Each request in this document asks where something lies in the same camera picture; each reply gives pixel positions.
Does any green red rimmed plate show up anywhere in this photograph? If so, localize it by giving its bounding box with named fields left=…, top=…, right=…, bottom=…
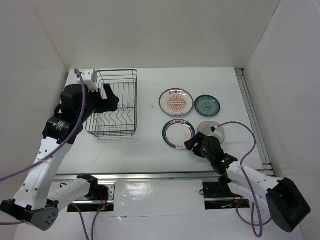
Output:
left=162, top=118, right=196, bottom=150

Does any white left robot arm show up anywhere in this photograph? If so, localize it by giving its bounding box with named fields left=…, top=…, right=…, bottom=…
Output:
left=0, top=84, right=120, bottom=231

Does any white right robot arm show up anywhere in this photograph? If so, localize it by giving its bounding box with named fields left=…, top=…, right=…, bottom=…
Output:
left=184, top=132, right=311, bottom=233

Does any small beige speckled dish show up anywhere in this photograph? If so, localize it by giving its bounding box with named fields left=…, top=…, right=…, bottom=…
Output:
left=197, top=121, right=226, bottom=144

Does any small blue patterned plate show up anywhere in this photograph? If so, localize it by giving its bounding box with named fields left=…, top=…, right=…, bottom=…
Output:
left=194, top=95, right=221, bottom=117

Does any orange sunburst plate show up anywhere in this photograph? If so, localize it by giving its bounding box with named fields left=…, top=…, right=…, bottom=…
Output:
left=158, top=88, right=194, bottom=117

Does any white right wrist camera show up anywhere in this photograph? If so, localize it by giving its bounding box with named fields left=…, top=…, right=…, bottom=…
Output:
left=209, top=126, right=224, bottom=138

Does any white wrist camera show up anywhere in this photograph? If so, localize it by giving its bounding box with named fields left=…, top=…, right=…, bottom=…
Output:
left=74, top=68, right=98, bottom=92
left=209, top=126, right=224, bottom=138

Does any metal wire dish rack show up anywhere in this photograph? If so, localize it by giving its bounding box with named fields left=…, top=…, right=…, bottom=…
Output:
left=85, top=69, right=138, bottom=139

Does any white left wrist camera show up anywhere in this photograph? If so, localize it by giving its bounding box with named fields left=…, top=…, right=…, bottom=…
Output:
left=74, top=68, right=98, bottom=92

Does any aluminium front rail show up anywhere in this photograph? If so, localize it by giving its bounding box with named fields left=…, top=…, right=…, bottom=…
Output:
left=53, top=170, right=226, bottom=183

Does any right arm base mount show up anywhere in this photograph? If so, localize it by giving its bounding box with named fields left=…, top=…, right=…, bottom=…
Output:
left=199, top=182, right=250, bottom=210

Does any aluminium side rail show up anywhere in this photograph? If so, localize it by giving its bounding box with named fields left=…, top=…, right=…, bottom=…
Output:
left=234, top=68, right=275, bottom=177

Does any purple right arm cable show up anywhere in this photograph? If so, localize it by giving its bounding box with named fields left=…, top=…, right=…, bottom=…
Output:
left=214, top=121, right=275, bottom=238

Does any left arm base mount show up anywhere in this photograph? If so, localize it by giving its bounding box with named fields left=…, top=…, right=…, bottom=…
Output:
left=73, top=182, right=116, bottom=213

